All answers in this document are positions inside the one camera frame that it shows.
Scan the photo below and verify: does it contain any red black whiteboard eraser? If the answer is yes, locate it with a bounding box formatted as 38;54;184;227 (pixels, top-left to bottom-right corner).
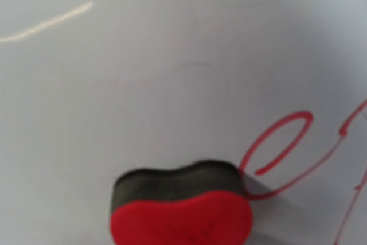
110;160;253;245

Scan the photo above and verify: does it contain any white whiteboard black frame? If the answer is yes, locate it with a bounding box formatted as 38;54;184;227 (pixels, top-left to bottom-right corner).
1;0;366;244

